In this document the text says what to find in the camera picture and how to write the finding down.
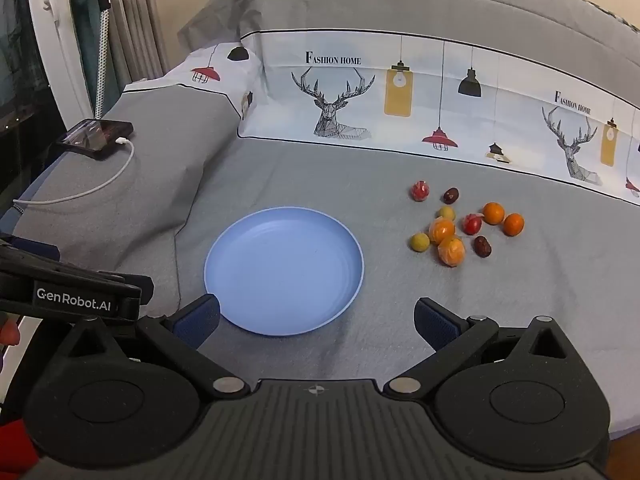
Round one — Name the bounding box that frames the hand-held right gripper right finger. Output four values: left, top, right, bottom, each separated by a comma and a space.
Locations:
384, 297, 574, 400

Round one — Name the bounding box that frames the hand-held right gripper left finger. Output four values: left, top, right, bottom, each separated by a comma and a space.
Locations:
62, 294, 251, 401

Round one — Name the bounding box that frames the plastic-wrapped orange tangerine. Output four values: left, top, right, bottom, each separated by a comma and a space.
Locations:
437, 236, 467, 267
428, 217, 457, 245

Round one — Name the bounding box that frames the blue plate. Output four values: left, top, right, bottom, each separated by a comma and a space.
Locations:
203, 206, 366, 337

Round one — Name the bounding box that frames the person's left hand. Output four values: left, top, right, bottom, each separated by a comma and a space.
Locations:
0, 317, 21, 347

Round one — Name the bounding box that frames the grey printed pillow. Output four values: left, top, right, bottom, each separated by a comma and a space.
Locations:
10, 42, 263, 311

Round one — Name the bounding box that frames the black smartphone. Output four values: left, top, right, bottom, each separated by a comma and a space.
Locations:
55, 119, 135, 162

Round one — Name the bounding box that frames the black and dotted pole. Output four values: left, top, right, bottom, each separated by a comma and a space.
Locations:
91, 0, 115, 120

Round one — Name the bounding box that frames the grey curtain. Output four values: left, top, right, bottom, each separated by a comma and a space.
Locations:
107, 0, 171, 83

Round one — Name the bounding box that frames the white charging cable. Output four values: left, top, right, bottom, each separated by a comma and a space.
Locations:
12, 136, 137, 213

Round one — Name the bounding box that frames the white window frame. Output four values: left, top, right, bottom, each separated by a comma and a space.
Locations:
27, 0, 108, 128

